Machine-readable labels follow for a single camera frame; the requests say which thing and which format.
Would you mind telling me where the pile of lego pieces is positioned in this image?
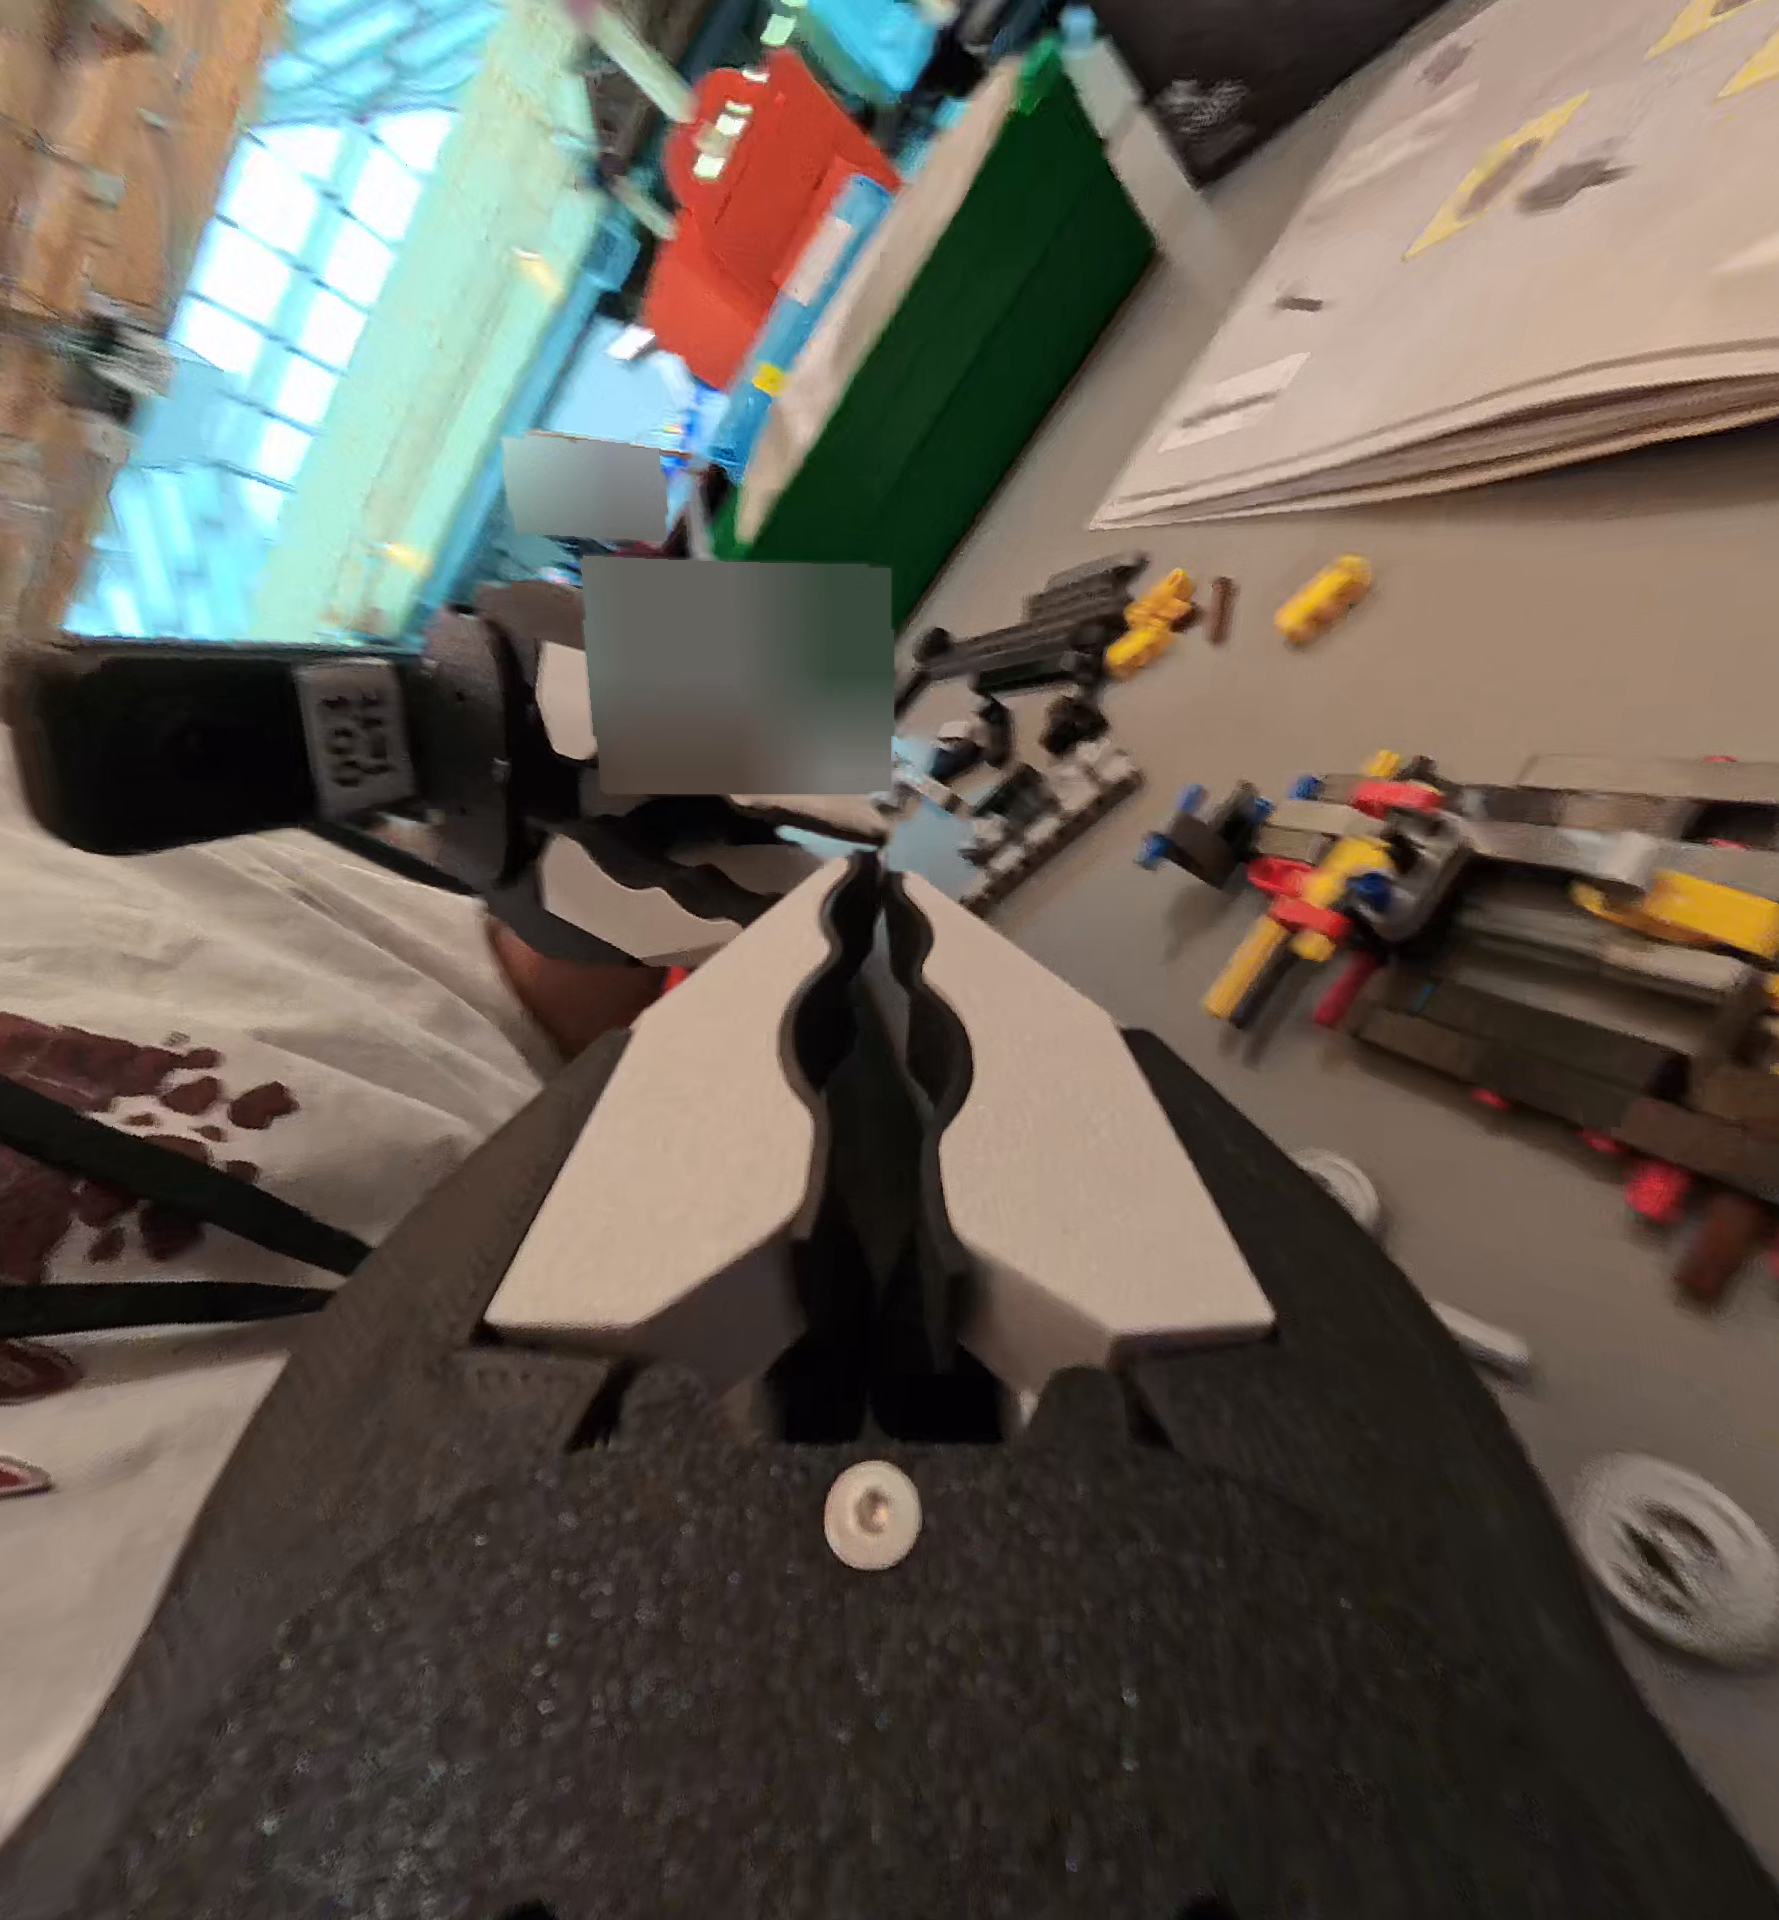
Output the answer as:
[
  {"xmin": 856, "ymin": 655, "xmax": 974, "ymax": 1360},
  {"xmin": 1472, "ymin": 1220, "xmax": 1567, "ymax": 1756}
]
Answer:
[{"xmin": 889, "ymin": 552, "xmax": 1242, "ymax": 921}]

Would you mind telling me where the large paned window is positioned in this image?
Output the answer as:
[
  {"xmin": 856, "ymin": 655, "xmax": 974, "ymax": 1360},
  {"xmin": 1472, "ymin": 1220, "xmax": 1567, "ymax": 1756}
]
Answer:
[{"xmin": 64, "ymin": 0, "xmax": 590, "ymax": 648}]

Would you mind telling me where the black strap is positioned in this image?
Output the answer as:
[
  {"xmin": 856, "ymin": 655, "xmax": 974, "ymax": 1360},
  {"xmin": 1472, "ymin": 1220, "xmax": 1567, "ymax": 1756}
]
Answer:
[{"xmin": 0, "ymin": 1043, "xmax": 374, "ymax": 1347}]

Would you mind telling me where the lego instruction booklet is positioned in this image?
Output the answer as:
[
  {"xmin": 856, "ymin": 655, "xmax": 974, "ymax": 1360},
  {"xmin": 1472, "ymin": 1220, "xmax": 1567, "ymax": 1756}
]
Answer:
[{"xmin": 1091, "ymin": 0, "xmax": 1779, "ymax": 526}]

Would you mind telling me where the small black blue lego assembly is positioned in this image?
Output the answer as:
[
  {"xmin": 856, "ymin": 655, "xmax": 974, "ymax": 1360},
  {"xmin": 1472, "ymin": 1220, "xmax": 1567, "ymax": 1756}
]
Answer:
[{"xmin": 1136, "ymin": 781, "xmax": 1280, "ymax": 890}]

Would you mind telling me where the yellow car lego box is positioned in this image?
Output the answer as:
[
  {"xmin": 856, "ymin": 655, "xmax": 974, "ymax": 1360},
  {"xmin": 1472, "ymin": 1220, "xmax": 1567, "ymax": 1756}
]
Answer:
[{"xmin": 1091, "ymin": 0, "xmax": 1446, "ymax": 188}]

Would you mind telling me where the green plastic bin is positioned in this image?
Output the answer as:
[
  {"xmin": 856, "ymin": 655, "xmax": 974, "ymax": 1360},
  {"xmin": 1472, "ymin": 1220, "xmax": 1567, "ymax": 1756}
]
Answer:
[{"xmin": 708, "ymin": 37, "xmax": 1160, "ymax": 632}]

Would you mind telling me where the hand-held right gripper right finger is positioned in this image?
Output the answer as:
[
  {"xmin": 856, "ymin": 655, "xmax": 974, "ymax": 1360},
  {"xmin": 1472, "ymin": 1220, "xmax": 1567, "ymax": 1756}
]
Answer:
[{"xmin": 886, "ymin": 873, "xmax": 1279, "ymax": 1394}]

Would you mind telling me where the white printed shirt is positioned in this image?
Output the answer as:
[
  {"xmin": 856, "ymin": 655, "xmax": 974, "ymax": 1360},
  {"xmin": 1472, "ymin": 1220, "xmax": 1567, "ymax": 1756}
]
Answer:
[{"xmin": 0, "ymin": 697, "xmax": 567, "ymax": 1914}]

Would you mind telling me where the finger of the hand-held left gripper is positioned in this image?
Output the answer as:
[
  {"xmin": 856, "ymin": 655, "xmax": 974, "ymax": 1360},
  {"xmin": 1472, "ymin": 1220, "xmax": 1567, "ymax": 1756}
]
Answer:
[
  {"xmin": 533, "ymin": 641, "xmax": 590, "ymax": 766},
  {"xmin": 543, "ymin": 796, "xmax": 892, "ymax": 966}
]

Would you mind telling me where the yellow lego connector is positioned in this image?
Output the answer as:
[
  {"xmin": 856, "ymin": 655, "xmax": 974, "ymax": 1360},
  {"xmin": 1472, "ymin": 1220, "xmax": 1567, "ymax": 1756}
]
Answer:
[{"xmin": 1274, "ymin": 556, "xmax": 1373, "ymax": 643}]

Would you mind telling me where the partly built lego chassis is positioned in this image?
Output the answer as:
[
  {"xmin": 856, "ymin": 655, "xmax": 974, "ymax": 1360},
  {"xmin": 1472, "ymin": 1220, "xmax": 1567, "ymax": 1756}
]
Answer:
[{"xmin": 1203, "ymin": 751, "xmax": 1779, "ymax": 1307}]

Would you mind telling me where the person's left hand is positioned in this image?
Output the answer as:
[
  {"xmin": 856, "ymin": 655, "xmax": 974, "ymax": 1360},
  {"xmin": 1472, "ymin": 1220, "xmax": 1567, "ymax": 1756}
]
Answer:
[{"xmin": 487, "ymin": 916, "xmax": 672, "ymax": 1063}]

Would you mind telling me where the grey lego pulley disc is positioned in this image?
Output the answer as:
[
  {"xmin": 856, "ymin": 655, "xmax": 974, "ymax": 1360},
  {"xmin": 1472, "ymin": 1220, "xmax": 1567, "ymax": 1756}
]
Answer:
[
  {"xmin": 1297, "ymin": 1147, "xmax": 1386, "ymax": 1239},
  {"xmin": 1564, "ymin": 1454, "xmax": 1779, "ymax": 1670},
  {"xmin": 1429, "ymin": 1298, "xmax": 1533, "ymax": 1382}
]

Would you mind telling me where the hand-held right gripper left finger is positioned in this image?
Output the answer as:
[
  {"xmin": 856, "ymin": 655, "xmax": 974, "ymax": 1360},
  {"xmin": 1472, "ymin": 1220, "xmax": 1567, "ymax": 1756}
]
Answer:
[{"xmin": 481, "ymin": 855, "xmax": 884, "ymax": 1389}]

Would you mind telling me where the light blue package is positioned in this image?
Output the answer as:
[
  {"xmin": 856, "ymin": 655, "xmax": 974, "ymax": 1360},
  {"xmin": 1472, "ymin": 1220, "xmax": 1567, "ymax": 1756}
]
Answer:
[{"xmin": 723, "ymin": 166, "xmax": 898, "ymax": 453}]

